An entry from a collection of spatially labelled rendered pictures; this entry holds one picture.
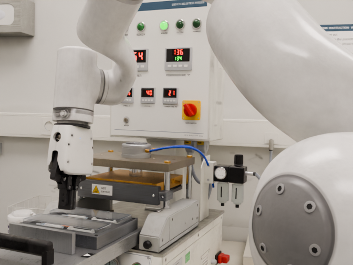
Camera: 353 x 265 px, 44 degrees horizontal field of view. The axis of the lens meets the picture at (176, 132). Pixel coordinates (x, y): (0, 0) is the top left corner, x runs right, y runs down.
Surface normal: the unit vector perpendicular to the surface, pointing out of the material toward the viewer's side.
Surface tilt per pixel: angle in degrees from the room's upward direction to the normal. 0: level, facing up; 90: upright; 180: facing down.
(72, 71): 81
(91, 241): 90
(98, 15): 121
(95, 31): 127
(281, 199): 73
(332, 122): 116
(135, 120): 90
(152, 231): 41
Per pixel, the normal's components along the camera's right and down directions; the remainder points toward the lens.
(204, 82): -0.39, 0.04
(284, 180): -0.78, -0.44
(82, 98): 0.59, -0.06
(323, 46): 0.15, -0.51
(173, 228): 0.92, 0.04
